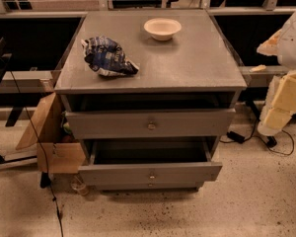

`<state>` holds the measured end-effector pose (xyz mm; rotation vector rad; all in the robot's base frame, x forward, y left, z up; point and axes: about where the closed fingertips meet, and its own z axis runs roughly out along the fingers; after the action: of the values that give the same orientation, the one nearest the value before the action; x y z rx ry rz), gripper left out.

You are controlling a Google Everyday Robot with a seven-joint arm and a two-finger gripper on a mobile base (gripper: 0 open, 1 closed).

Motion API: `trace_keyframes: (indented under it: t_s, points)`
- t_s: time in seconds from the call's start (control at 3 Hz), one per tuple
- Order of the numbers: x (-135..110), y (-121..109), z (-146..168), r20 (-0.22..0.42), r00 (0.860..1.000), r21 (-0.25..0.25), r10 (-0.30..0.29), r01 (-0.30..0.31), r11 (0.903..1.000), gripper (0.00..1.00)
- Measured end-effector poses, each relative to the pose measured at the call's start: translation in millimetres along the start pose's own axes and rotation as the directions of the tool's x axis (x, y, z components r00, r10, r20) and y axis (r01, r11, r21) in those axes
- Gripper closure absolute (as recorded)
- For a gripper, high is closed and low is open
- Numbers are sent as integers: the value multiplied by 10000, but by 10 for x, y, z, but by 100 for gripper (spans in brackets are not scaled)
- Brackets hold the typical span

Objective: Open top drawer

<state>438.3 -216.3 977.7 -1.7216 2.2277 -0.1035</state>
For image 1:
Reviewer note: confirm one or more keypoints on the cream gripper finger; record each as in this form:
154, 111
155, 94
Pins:
285, 96
275, 118

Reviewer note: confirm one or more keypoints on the grey top drawer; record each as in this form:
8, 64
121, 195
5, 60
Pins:
161, 123

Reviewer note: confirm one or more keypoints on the grey drawer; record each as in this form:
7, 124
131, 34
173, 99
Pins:
139, 161
150, 186
161, 123

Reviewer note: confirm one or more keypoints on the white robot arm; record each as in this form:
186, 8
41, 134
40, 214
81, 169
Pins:
282, 44

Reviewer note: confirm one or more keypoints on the grey drawer cabinet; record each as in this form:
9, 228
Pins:
191, 71

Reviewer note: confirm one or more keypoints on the grey middle drawer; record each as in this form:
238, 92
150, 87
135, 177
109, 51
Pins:
139, 161

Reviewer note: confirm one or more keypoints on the grey bottom drawer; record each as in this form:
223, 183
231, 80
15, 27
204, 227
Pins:
150, 186

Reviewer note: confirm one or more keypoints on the small yellow sponge piece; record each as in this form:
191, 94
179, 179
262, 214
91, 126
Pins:
258, 68

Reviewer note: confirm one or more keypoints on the white bowl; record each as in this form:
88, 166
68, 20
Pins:
162, 29

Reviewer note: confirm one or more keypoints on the crumpled blue chip bag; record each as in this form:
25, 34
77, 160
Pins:
107, 58

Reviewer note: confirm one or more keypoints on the clear plastic cup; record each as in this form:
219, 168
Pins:
79, 186

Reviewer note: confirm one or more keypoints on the cardboard box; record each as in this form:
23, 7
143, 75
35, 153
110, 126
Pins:
56, 154

